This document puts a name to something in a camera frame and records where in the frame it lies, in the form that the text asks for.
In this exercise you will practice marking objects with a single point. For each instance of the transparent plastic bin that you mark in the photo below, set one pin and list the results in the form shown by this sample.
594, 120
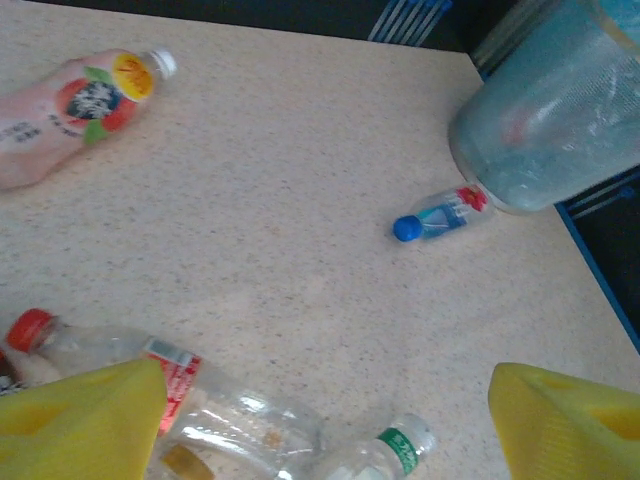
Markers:
550, 115

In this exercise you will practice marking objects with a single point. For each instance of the blue plastic bin liner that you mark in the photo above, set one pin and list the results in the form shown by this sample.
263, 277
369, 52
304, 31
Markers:
625, 15

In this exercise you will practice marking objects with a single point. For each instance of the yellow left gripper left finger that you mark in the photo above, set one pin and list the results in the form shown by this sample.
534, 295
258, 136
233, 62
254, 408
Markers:
75, 425

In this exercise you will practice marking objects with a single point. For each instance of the clear bottle red cap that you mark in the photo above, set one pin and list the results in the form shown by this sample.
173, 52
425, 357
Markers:
235, 415

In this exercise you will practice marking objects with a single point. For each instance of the clear bottle green label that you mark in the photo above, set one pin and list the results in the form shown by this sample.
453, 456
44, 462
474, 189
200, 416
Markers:
395, 450

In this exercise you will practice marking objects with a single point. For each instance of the small blue cap bottle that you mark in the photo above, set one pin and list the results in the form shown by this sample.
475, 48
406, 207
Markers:
445, 215

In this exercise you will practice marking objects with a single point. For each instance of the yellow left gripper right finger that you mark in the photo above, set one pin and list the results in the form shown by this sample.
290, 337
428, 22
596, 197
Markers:
565, 430

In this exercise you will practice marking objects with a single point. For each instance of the pink peach drink bottle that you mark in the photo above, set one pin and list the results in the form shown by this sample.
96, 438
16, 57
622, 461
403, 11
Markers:
65, 115

